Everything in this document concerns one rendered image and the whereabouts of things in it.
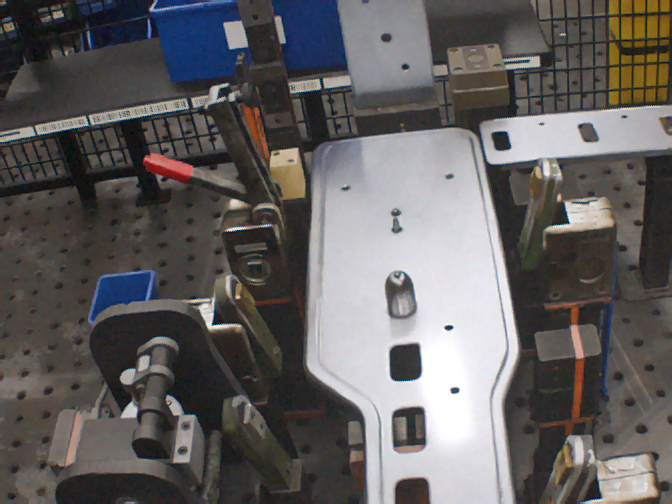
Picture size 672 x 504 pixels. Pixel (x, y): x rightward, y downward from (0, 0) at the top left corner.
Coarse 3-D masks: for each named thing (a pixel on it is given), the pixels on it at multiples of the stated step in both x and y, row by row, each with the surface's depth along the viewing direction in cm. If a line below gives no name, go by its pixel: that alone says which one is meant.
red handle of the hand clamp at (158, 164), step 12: (156, 156) 99; (156, 168) 99; (168, 168) 100; (180, 168) 100; (192, 168) 101; (180, 180) 100; (192, 180) 101; (204, 180) 101; (216, 180) 101; (228, 180) 102; (216, 192) 102; (228, 192) 102; (240, 192) 102; (252, 204) 103
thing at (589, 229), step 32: (576, 224) 96; (608, 224) 95; (544, 256) 99; (576, 256) 98; (608, 256) 98; (544, 288) 102; (576, 288) 101; (608, 288) 101; (544, 320) 111; (576, 320) 105; (608, 320) 110; (608, 416) 117
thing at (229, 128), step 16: (208, 96) 94; (224, 96) 96; (240, 96) 94; (256, 96) 94; (208, 112) 95; (224, 112) 94; (240, 112) 97; (224, 128) 95; (240, 128) 96; (240, 144) 96; (256, 144) 100; (240, 160) 98; (256, 160) 101; (240, 176) 99; (256, 176) 99; (256, 192) 101; (272, 192) 104
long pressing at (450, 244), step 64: (448, 128) 121; (320, 192) 113; (384, 192) 112; (448, 192) 110; (320, 256) 105; (384, 256) 103; (448, 256) 102; (320, 320) 97; (384, 320) 96; (448, 320) 94; (512, 320) 93; (320, 384) 91; (384, 384) 89; (448, 384) 88; (384, 448) 83; (448, 448) 82
